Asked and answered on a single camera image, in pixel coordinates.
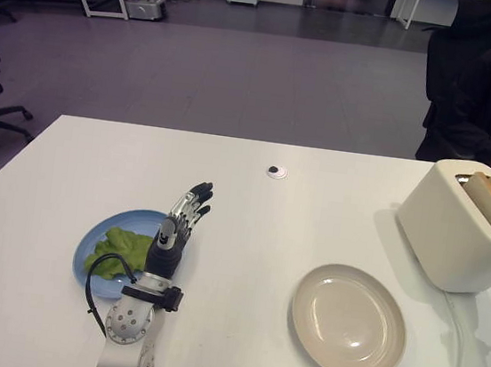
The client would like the cream toaster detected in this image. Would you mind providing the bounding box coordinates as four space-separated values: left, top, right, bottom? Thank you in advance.
386 151 491 299

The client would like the beige plate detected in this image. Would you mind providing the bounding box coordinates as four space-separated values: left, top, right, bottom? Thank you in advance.
284 258 415 367

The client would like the white wheeled machine base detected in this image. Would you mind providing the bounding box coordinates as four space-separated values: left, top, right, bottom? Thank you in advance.
122 0 168 23

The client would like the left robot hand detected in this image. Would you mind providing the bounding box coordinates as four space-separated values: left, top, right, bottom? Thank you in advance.
142 175 216 284

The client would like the black hooded jacket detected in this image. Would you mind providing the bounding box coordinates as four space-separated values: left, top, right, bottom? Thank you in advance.
420 0 491 111

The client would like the person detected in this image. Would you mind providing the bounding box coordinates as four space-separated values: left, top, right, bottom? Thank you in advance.
414 12 491 177

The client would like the blue plate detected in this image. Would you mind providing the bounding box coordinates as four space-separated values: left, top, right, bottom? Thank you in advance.
68 201 172 307

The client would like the white cord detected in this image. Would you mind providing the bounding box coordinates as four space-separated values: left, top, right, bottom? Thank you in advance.
431 286 491 367

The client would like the green lettuce leaf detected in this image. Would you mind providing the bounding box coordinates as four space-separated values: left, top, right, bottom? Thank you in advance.
82 223 156 286

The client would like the black cable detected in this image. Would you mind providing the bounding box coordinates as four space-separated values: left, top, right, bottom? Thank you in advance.
79 251 141 340

